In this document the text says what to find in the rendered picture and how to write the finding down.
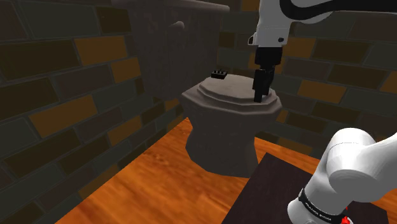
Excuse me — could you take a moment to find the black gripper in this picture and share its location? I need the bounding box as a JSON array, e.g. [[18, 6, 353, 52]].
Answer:
[[252, 46, 284, 104]]

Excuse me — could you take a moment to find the small black box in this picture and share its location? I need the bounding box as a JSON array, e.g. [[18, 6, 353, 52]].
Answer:
[[211, 69, 228, 80]]

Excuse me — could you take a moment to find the grey toilet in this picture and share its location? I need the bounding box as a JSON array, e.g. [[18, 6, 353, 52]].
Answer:
[[110, 0, 283, 179]]

